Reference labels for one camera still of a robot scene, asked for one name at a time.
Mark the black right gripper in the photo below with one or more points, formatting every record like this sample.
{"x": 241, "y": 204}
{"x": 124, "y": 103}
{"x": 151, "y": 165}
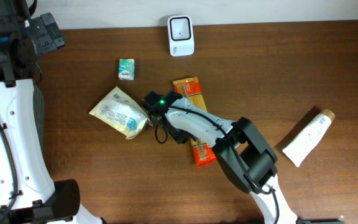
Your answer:
{"x": 180, "y": 138}

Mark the orange spaghetti packet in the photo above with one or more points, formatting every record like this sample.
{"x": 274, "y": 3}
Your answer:
{"x": 190, "y": 88}

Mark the cream foil pouch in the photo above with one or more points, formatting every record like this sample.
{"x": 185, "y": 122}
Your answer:
{"x": 121, "y": 112}

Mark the green tissue pack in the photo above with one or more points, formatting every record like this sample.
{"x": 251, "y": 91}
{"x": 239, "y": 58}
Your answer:
{"x": 126, "y": 69}

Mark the white shampoo tube gold cap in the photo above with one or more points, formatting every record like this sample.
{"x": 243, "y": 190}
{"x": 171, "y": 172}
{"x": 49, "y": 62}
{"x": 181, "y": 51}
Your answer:
{"x": 309, "y": 137}

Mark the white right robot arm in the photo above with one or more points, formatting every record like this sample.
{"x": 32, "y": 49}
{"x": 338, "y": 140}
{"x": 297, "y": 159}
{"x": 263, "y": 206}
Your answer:
{"x": 243, "y": 154}

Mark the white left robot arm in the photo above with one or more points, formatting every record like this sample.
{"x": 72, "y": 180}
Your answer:
{"x": 27, "y": 192}

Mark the white barcode scanner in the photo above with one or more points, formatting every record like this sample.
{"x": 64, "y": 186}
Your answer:
{"x": 180, "y": 36}

